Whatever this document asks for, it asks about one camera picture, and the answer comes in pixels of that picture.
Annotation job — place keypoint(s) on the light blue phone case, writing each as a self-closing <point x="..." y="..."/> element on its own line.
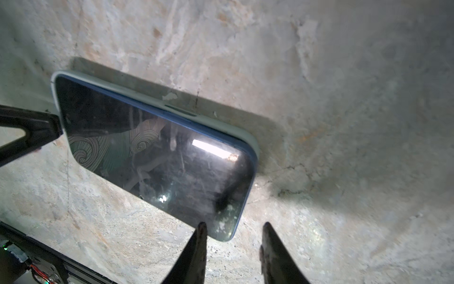
<point x="170" y="103"/>

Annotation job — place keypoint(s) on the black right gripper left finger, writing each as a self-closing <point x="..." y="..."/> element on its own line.
<point x="191" y="265"/>

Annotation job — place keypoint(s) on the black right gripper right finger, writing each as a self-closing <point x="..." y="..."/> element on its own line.
<point x="277" y="265"/>

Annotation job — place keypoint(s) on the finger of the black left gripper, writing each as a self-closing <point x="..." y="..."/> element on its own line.
<point x="40" y="129"/>

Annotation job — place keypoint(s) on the dark blue phone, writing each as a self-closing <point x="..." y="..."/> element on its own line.
<point x="194" y="168"/>

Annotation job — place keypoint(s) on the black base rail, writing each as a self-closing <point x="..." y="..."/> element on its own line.
<point x="51" y="265"/>

